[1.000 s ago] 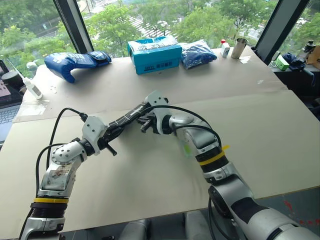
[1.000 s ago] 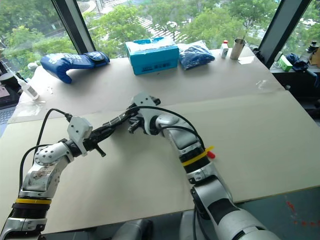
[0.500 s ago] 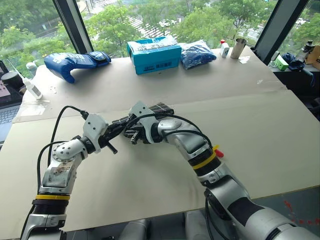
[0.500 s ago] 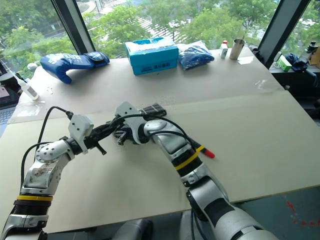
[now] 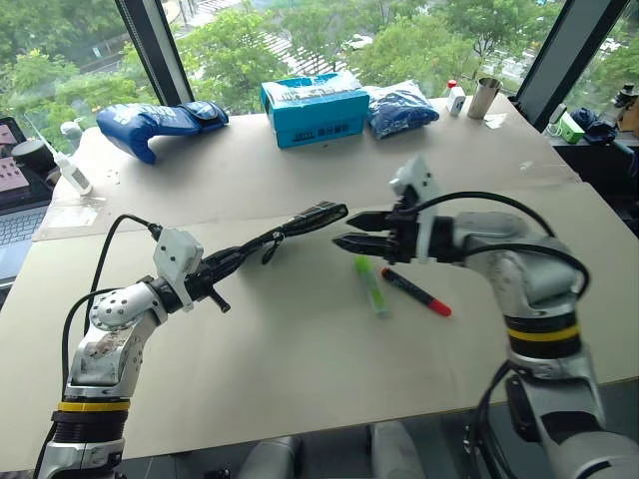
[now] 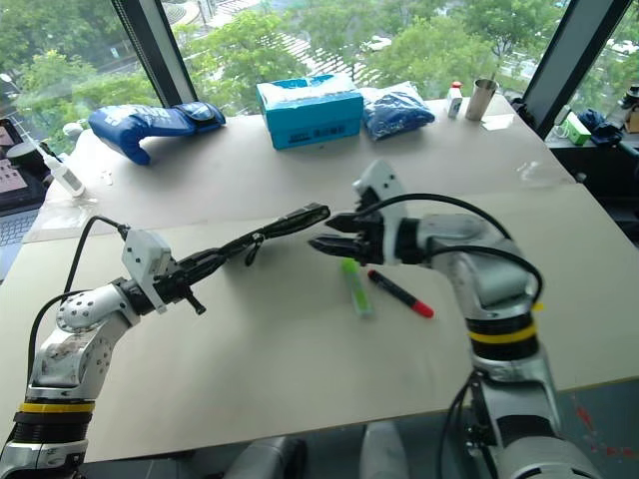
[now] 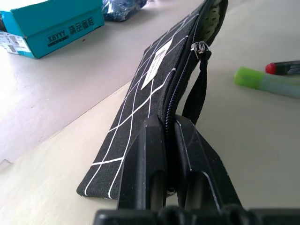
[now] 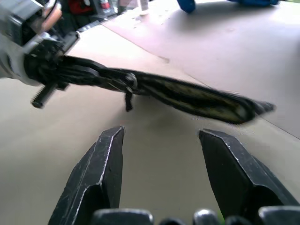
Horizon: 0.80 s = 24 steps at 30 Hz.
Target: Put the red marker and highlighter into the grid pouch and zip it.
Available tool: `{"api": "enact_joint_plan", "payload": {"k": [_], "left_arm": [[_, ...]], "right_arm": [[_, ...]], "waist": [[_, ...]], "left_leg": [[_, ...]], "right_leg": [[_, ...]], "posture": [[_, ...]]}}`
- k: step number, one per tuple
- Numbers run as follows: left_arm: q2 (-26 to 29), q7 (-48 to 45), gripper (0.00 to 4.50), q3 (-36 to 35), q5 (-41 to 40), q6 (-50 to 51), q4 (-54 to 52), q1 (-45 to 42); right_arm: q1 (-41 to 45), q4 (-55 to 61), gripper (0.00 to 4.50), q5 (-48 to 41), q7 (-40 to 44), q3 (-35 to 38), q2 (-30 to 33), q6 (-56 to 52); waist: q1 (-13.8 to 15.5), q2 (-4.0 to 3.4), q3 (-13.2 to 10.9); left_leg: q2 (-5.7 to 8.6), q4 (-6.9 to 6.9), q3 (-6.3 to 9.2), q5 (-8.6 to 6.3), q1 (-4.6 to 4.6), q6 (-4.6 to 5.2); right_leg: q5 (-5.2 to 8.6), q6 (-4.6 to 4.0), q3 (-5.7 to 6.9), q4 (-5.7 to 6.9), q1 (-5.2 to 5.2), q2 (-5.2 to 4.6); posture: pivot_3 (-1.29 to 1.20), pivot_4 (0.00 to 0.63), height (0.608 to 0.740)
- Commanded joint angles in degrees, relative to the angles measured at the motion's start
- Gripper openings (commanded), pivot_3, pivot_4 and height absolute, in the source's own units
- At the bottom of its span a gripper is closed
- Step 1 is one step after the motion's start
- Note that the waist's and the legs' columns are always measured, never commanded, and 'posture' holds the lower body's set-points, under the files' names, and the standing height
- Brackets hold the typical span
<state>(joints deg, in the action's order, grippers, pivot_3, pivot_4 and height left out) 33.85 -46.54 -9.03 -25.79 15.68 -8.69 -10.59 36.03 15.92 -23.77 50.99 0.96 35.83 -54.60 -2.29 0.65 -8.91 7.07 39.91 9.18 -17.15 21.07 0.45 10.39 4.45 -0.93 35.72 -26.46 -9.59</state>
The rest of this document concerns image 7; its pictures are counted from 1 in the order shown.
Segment green highlighter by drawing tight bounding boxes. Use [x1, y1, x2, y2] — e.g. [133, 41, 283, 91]
[234, 66, 300, 99]

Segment red marker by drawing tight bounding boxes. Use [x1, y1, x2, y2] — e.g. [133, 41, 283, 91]
[265, 60, 300, 76]

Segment teal cardboard box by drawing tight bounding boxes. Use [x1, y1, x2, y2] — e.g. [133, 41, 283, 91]
[0, 0, 105, 60]

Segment blue patterned bag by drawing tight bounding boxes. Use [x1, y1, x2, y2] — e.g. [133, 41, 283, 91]
[101, 0, 148, 23]

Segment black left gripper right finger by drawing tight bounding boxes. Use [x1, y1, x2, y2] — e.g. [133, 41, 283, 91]
[173, 114, 243, 213]

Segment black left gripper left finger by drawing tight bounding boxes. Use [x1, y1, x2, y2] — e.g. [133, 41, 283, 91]
[116, 114, 168, 211]

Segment black grid pencil pouch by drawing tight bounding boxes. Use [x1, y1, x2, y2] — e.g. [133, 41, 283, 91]
[76, 0, 229, 200]

